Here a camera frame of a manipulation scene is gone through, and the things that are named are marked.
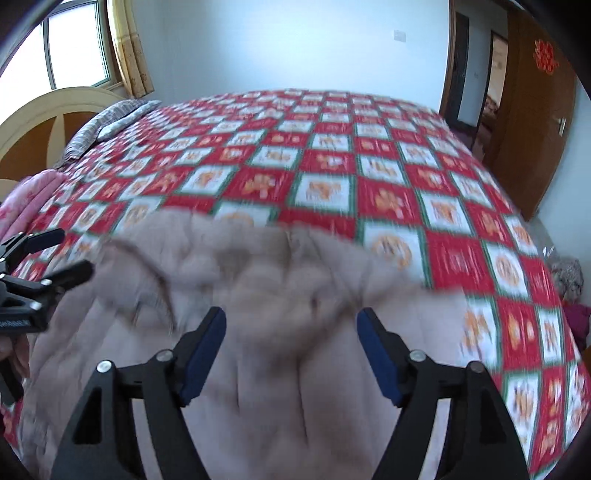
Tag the folded pink blanket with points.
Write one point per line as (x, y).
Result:
(26, 200)

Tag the red patterned bed quilt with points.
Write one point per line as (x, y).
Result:
(385, 173)

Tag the brown wooden door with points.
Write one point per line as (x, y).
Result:
(526, 150)

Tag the dark wooden door frame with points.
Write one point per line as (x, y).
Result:
(476, 70)

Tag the white wall switch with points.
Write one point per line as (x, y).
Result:
(399, 36)

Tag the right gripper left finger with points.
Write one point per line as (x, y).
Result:
(102, 438)

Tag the cream and wood headboard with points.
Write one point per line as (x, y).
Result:
(33, 138)

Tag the window with frame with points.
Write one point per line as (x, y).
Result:
(70, 47)

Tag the clothes pile on floor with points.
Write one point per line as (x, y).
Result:
(569, 281)

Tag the striped grey pillow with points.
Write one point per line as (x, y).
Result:
(105, 125)

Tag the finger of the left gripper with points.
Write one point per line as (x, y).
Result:
(17, 292)
(18, 247)

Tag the silver door handle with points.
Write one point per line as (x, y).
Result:
(562, 124)

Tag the right beige curtain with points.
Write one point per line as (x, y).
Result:
(128, 49)

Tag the red double happiness decal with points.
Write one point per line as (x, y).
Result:
(544, 57)

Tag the light pink puffer jacket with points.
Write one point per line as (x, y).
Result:
(290, 394)

